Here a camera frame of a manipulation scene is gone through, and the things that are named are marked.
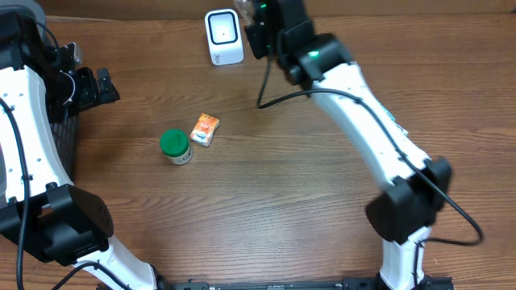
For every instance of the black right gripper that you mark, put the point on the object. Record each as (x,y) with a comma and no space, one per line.
(260,39)

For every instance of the beige brown snack pouch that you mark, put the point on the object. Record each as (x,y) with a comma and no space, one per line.
(248,10)

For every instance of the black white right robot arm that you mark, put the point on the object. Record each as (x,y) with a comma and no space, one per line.
(413,187)

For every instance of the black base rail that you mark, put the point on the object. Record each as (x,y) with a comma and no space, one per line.
(278,285)

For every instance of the dark grey mesh basket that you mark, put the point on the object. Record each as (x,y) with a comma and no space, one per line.
(65,137)

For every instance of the green lidded jar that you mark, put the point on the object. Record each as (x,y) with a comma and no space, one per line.
(175,144)

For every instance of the orange tissue pack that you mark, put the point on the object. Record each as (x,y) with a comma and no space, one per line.
(203,131)

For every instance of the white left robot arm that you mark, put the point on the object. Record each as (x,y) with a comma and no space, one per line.
(44,87)

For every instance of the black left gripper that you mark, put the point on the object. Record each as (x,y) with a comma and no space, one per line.
(92,86)

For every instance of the white barcode scanner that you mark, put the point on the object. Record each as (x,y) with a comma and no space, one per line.
(224,37)

